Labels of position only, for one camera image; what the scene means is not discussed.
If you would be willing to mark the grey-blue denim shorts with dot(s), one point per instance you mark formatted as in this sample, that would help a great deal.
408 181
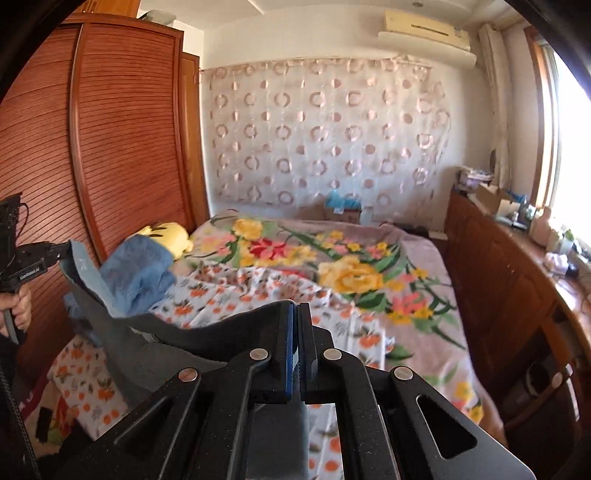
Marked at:
143 352

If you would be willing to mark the pink floral bedspread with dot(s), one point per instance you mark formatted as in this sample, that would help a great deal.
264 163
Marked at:
384 294

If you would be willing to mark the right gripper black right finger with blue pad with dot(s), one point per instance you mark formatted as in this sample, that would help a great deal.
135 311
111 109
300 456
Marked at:
332 376

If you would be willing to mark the blue item on box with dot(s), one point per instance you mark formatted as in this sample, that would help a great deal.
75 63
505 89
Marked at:
338 204

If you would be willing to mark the white bottle by window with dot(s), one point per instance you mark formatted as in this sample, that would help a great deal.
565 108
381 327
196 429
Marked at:
540 227

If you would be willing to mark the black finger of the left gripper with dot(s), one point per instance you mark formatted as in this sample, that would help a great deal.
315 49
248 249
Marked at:
62 251

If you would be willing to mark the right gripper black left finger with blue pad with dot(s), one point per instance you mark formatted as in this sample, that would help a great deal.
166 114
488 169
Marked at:
250 431

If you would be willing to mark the sheer circle pattern curtain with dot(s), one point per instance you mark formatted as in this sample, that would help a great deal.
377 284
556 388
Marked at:
282 134

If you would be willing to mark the brown louvered wooden wardrobe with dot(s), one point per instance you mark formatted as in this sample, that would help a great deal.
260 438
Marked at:
100 133

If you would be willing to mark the person's left hand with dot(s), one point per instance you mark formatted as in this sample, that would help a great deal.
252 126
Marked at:
20 305

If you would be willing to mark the orange print white blanket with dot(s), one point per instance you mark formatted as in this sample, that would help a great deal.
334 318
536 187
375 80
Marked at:
159 439

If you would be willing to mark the folded blue jeans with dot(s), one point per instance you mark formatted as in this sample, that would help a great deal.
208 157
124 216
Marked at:
133 278

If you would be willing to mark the yellow plush toy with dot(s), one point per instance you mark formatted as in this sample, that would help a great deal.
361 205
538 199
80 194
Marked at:
170 235

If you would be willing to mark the cardboard box on cabinet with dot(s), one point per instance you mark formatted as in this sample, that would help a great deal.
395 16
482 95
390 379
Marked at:
496 201

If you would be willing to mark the brown wooden side cabinet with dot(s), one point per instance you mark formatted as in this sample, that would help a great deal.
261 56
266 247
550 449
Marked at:
514 311

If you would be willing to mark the stack of papers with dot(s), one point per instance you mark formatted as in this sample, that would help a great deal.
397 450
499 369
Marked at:
468 179

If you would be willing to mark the white wall air conditioner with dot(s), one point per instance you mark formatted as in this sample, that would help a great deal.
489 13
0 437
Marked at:
428 38

